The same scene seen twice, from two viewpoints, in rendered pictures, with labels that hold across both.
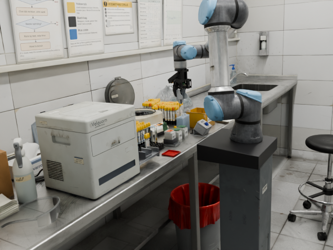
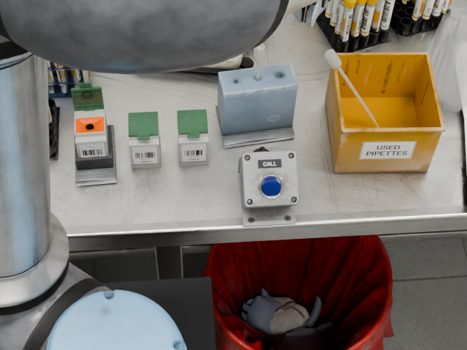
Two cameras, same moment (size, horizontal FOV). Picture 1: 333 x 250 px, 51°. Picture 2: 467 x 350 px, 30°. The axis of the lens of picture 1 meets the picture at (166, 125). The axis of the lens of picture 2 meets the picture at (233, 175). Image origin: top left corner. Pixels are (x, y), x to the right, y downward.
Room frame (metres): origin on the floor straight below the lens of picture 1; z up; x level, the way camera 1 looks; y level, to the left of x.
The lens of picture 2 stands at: (1.47, -0.66, 1.86)
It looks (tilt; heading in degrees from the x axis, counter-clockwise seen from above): 56 degrees down; 51
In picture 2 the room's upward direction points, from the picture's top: 3 degrees clockwise
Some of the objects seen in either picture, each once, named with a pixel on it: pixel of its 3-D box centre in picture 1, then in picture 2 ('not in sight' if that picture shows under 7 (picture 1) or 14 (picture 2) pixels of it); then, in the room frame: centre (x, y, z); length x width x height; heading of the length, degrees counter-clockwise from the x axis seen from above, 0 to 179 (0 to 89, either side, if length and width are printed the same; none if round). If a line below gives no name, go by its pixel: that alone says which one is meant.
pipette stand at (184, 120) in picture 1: (183, 124); (256, 102); (1.96, -0.10, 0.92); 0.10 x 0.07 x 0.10; 154
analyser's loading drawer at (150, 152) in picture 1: (140, 156); not in sight; (1.47, 0.12, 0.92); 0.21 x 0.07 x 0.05; 147
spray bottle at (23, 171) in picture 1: (23, 170); not in sight; (1.19, 0.53, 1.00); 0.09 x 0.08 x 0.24; 57
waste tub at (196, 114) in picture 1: (200, 118); (380, 113); (2.09, -0.21, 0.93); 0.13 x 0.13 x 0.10; 55
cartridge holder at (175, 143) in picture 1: (170, 141); (94, 150); (1.75, -0.02, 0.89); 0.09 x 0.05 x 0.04; 59
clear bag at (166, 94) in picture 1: (165, 98); not in sight; (2.57, 0.00, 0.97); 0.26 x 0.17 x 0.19; 163
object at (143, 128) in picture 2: (176, 135); (144, 140); (1.81, -0.05, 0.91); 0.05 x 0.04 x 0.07; 57
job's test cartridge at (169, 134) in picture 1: (170, 136); (92, 138); (1.75, -0.02, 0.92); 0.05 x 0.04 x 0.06; 59
